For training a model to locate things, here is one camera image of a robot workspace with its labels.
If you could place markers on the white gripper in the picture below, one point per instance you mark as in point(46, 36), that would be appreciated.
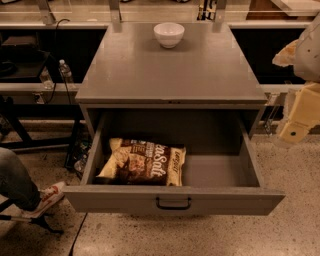
point(308, 57)

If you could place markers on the brown sea salt chip bag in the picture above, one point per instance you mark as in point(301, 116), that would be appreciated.
point(137, 162)

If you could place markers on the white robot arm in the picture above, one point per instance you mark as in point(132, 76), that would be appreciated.
point(307, 56)

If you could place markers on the grey cabinet counter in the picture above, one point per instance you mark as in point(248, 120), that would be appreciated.
point(206, 70)

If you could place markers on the open grey top drawer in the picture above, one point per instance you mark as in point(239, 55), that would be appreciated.
point(220, 174)

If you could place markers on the white ceramic bowl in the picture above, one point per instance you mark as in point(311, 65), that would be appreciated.
point(169, 34)

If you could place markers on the clear plastic water bottle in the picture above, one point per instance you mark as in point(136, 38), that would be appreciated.
point(66, 72)

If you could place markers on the black crate with items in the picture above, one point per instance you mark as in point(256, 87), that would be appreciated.
point(78, 151)

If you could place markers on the black side table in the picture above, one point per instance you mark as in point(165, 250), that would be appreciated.
point(23, 96)

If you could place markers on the white and red sneaker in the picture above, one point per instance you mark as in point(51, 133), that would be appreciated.
point(49, 197)

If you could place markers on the black chair base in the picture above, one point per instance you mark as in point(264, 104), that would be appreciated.
point(40, 221)

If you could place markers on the person's leg in jeans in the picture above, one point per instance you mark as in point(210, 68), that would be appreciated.
point(16, 183)

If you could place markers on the black drawer handle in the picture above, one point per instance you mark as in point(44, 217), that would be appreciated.
point(173, 205)

